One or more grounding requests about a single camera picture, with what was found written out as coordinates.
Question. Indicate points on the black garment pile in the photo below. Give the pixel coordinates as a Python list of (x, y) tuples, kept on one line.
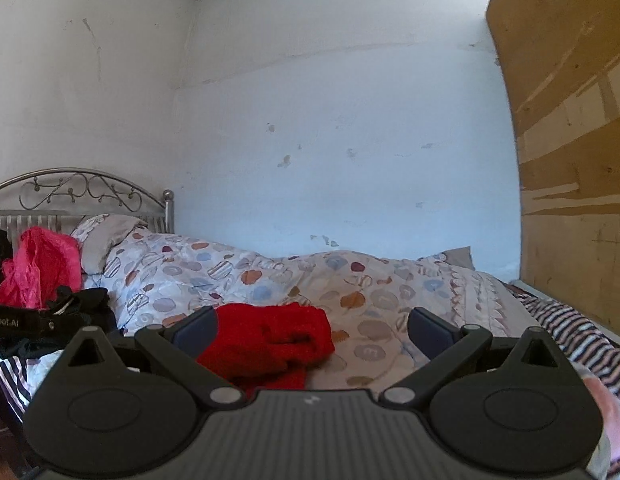
[(89, 302)]

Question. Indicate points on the pink crinkled garment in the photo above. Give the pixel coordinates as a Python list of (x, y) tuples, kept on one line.
[(42, 265)]

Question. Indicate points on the red knit sweater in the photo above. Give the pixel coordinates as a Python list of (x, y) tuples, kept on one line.
[(275, 335)]

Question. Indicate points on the metal bed headboard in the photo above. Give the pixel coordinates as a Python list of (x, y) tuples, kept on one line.
[(84, 192)]

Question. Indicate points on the brown wooden board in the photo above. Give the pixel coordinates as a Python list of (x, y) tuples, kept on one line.
[(570, 135)]

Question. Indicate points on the patterned white quilt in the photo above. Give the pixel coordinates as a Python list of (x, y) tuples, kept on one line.
[(270, 275)]

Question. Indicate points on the grey patterned pillow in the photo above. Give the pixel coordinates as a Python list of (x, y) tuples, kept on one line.
[(109, 235)]

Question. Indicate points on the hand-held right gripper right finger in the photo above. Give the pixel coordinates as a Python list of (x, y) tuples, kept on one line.
[(430, 330)]

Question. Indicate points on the pink fleece blanket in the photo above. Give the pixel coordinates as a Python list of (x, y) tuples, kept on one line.
[(605, 415)]

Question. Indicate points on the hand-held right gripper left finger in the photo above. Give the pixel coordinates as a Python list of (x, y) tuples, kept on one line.
[(197, 330)]

